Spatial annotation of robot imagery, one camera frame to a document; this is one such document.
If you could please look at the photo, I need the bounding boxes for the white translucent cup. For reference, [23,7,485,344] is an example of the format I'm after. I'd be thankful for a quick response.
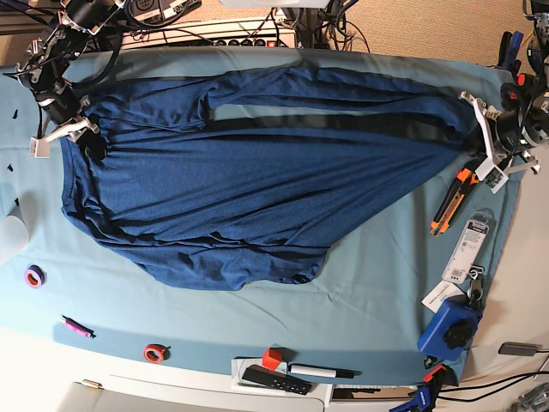
[0,215,29,264]

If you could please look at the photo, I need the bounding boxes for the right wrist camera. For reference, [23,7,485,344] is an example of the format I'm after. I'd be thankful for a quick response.
[29,137,51,159]

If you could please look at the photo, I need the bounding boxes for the blue t-shirt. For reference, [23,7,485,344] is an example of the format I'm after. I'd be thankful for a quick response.
[61,64,474,290]

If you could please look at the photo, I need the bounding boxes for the blue black clamp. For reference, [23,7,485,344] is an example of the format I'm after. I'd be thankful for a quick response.
[496,31,524,71]

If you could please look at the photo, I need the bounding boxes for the packaged tool blister card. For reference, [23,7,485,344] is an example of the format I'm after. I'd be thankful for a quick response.
[442,209,493,285]

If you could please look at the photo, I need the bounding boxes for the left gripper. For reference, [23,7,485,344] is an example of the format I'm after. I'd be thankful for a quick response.
[459,91,541,174]

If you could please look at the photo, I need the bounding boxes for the black remote control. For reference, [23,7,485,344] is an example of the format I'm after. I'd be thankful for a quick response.
[242,365,313,395]

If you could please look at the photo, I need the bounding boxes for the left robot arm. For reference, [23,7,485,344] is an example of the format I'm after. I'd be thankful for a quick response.
[458,1,548,183]

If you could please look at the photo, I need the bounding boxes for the pink marker pen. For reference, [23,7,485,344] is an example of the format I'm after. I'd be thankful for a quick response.
[60,316,96,339]

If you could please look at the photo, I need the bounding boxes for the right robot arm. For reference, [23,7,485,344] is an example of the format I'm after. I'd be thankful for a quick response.
[6,1,125,162]

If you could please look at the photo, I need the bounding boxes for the light blue table cloth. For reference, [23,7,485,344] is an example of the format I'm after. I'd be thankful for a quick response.
[0,45,538,385]

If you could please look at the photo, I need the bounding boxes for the white black marker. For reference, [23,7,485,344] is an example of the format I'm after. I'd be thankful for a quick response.
[287,364,356,379]

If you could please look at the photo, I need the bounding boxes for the power strip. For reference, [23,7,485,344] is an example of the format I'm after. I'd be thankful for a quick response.
[122,17,296,50]

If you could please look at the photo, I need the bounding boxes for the white paper tag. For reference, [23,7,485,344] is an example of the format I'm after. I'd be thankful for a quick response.
[421,281,465,313]

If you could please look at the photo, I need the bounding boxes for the grey adapter box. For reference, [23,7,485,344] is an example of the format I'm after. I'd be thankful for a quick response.
[498,342,539,357]

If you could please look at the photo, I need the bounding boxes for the blue orange bottom clamp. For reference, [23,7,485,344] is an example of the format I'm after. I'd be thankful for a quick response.
[389,365,449,412]

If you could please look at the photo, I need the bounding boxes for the purple tape roll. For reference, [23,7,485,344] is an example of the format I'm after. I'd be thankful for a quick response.
[25,265,45,288]

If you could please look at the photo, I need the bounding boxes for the red cube block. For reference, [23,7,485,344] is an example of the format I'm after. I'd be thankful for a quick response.
[262,348,283,371]

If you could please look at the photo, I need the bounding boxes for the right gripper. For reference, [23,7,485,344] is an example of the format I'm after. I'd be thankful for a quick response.
[40,96,107,162]

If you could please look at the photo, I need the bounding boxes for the red tape roll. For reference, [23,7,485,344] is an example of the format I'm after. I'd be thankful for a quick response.
[142,343,170,365]

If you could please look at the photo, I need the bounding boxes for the blue box with knob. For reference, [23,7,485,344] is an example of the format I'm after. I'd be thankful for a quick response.
[417,298,483,361]

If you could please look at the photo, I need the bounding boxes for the metal keys carabiner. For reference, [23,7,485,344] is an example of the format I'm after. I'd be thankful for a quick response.
[468,264,485,311]

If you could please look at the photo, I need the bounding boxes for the orange black utility knife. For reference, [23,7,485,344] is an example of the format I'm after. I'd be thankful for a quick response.
[430,160,480,237]

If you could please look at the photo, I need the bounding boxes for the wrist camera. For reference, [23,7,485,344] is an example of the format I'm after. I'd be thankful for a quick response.
[29,137,51,159]
[475,158,509,194]

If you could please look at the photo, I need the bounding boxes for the orange black clamp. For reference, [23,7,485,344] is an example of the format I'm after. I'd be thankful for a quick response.
[500,73,536,111]

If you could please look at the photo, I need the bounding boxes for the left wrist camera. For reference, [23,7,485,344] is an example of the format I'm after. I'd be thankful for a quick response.
[475,158,509,194]

